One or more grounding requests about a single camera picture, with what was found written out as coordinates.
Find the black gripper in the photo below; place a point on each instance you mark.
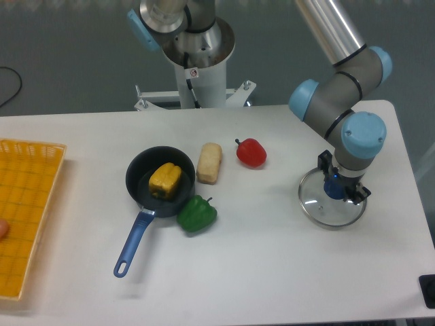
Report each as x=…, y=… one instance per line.
x=347, y=179

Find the glass pot lid blue knob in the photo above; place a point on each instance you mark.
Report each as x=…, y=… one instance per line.
x=322, y=209

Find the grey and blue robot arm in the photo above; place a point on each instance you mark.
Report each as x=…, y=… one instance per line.
x=327, y=108

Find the red bell pepper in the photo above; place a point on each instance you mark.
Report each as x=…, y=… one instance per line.
x=250, y=152

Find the black socket on table edge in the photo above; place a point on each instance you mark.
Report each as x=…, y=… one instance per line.
x=427, y=284

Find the beige bread loaf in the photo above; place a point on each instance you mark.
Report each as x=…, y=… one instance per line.
x=209, y=163

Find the green bell pepper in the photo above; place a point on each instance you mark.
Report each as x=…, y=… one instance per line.
x=197, y=214

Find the yellow bell pepper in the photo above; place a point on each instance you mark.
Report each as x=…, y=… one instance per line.
x=164, y=181

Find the orange plastic basket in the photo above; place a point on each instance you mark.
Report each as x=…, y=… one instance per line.
x=29, y=172

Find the peach object in basket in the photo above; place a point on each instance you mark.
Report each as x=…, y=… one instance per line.
x=4, y=228

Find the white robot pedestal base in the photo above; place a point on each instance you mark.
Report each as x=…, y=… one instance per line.
x=200, y=65

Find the dark pan with blue handle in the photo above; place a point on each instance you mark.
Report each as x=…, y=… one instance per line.
x=154, y=200

